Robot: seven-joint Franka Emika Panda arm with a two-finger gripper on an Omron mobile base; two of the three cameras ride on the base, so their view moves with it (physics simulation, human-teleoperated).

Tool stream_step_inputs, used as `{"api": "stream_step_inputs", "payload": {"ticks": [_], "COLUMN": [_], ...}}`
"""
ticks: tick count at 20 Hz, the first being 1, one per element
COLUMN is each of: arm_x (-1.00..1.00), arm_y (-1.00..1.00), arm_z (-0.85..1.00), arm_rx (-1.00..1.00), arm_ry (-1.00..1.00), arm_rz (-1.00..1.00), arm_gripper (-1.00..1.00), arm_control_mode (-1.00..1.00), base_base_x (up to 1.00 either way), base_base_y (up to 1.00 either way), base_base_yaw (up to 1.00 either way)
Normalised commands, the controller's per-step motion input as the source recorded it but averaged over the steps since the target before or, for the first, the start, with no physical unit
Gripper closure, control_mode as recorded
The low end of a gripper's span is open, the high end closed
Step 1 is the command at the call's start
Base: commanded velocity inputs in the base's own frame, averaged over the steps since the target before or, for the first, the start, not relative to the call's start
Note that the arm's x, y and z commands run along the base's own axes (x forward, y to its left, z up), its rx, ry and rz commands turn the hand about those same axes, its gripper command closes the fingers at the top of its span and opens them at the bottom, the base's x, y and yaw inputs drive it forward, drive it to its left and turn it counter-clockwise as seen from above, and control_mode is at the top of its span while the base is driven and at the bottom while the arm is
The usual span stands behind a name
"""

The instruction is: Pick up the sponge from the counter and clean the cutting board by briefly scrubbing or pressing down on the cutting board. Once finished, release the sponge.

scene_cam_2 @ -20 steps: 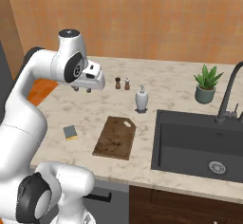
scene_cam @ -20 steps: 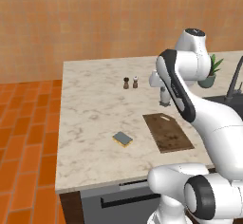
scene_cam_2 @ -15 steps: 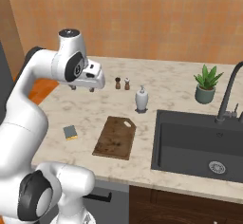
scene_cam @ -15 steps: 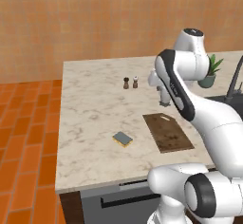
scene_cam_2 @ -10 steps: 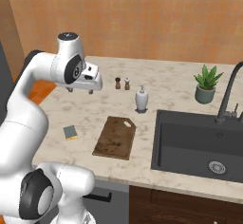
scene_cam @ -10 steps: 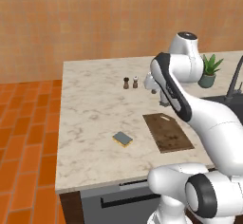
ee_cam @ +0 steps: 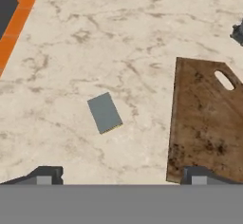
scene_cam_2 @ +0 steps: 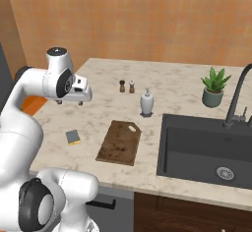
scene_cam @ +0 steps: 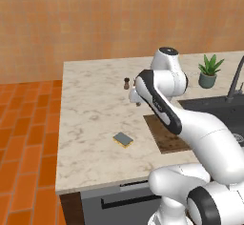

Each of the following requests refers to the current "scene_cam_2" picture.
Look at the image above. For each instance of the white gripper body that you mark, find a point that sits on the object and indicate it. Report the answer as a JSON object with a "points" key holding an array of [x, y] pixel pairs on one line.
{"points": [[78, 95]]}

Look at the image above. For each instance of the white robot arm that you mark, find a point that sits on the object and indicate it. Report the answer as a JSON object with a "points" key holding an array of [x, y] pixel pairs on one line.
{"points": [[19, 137]]}

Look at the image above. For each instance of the grey and yellow sponge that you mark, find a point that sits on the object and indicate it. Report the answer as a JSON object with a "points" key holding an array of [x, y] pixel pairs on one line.
{"points": [[73, 137]]}

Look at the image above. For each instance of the brown wooden cutting board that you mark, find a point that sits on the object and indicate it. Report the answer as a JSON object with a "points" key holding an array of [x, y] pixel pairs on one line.
{"points": [[119, 143]]}

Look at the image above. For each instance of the dark brown pepper mill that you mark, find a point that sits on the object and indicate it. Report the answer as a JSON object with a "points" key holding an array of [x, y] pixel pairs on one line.
{"points": [[122, 86]]}

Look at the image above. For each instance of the brown white-topped salt mill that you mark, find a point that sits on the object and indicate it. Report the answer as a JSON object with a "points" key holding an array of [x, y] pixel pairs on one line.
{"points": [[132, 87]]}

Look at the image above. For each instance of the white soap dispenser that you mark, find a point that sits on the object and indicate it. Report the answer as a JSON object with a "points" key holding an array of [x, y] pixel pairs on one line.
{"points": [[146, 103]]}

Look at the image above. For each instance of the grey dishwasher front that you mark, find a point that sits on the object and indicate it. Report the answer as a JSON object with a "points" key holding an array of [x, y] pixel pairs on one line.
{"points": [[113, 214]]}

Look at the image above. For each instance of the dark grey sink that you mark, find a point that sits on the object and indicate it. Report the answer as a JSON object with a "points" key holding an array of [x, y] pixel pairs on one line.
{"points": [[203, 150]]}

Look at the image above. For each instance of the green plant in grey pot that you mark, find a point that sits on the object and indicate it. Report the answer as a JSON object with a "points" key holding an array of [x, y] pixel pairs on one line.
{"points": [[214, 88]]}

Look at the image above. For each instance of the dark grey tap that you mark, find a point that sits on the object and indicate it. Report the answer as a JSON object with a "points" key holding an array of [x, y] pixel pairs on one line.
{"points": [[235, 98]]}

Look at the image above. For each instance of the dark brown cupboard door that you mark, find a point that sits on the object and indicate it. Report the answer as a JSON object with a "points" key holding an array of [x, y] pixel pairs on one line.
{"points": [[192, 214]]}

